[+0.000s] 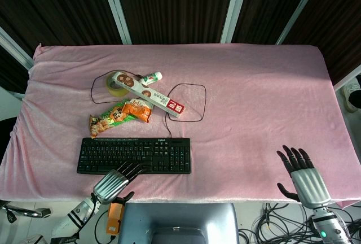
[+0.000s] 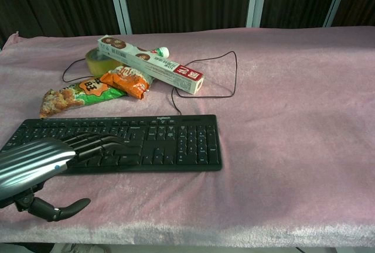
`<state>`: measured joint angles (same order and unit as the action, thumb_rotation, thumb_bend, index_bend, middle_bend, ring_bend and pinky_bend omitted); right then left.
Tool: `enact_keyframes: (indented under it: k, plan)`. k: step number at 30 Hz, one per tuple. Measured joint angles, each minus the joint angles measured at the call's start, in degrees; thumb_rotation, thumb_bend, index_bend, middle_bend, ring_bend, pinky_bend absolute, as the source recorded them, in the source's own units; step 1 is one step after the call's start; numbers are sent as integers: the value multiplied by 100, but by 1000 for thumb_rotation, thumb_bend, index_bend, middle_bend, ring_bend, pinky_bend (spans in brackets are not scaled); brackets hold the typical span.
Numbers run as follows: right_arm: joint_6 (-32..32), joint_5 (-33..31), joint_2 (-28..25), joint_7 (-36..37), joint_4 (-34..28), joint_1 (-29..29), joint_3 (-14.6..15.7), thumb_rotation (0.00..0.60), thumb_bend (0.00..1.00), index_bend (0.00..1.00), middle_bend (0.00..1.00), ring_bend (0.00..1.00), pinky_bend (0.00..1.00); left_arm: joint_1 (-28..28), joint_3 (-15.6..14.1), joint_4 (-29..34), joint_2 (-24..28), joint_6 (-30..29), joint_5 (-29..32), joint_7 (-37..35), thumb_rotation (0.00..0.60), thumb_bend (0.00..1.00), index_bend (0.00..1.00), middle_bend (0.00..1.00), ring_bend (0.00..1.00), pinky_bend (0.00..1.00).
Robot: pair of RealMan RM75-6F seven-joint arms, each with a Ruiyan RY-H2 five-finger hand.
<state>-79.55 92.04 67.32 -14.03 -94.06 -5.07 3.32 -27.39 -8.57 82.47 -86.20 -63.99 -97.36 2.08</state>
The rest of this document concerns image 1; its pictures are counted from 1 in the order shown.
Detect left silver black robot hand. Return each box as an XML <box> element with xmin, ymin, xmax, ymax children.
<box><xmin>93</xmin><ymin>162</ymin><xmax>147</xmax><ymax>205</ymax></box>

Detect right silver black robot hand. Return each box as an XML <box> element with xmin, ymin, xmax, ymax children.
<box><xmin>276</xmin><ymin>145</ymin><xmax>332</xmax><ymax>209</ymax></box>

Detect black computer keyboard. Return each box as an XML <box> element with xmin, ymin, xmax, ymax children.
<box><xmin>76</xmin><ymin>137</ymin><xmax>192</xmax><ymax>175</ymax></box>

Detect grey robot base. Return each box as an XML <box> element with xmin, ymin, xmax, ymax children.
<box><xmin>118</xmin><ymin>202</ymin><xmax>240</xmax><ymax>244</ymax></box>

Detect orange rectangular device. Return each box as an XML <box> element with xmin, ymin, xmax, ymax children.
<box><xmin>105</xmin><ymin>197</ymin><xmax>126</xmax><ymax>236</ymax></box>

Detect green snack packet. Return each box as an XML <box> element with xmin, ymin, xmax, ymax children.
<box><xmin>89</xmin><ymin>99</ymin><xmax>141</xmax><ymax>140</ymax></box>

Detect orange snack packet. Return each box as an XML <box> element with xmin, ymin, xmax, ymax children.
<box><xmin>121</xmin><ymin>99</ymin><xmax>153</xmax><ymax>123</ymax></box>

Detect chrome chair leg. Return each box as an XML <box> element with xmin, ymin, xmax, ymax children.
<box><xmin>0</xmin><ymin>201</ymin><xmax>54</xmax><ymax>224</ymax></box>

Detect pink plush table cloth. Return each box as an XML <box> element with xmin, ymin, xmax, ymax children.
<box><xmin>0</xmin><ymin>43</ymin><xmax>359</xmax><ymax>209</ymax></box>

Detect clear packing tape roll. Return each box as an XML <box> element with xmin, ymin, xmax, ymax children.
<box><xmin>105</xmin><ymin>71</ymin><xmax>131</xmax><ymax>98</ymax></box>

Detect long white cookie box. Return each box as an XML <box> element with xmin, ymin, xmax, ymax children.
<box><xmin>112</xmin><ymin>71</ymin><xmax>187</xmax><ymax>119</ymax></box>

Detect white sneaker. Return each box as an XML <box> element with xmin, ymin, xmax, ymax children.
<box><xmin>342</xmin><ymin>76</ymin><xmax>361</xmax><ymax>113</ymax></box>

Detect small white green tube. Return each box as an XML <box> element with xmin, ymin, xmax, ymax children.
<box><xmin>139</xmin><ymin>71</ymin><xmax>163</xmax><ymax>85</ymax></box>

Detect tangled black floor cables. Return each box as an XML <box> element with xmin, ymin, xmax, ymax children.
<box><xmin>238</xmin><ymin>201</ymin><xmax>361</xmax><ymax>244</ymax></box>

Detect black keyboard cable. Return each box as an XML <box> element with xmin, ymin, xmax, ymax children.
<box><xmin>91</xmin><ymin>69</ymin><xmax>207</xmax><ymax>139</ymax></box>

